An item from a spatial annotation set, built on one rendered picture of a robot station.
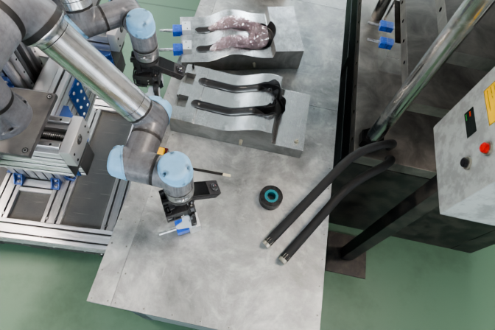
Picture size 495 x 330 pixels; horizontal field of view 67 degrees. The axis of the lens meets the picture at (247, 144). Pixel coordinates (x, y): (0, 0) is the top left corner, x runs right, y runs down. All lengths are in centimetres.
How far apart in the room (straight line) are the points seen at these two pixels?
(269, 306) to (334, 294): 94
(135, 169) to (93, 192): 118
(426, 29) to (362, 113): 40
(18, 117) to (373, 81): 136
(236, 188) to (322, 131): 42
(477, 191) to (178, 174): 72
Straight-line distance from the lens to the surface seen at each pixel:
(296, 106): 147
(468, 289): 248
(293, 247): 125
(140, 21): 111
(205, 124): 135
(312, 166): 142
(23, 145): 124
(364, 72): 178
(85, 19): 117
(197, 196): 100
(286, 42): 161
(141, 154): 88
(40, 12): 79
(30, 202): 212
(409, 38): 162
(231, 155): 139
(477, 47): 130
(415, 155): 163
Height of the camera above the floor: 203
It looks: 60 degrees down
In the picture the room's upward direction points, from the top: 11 degrees clockwise
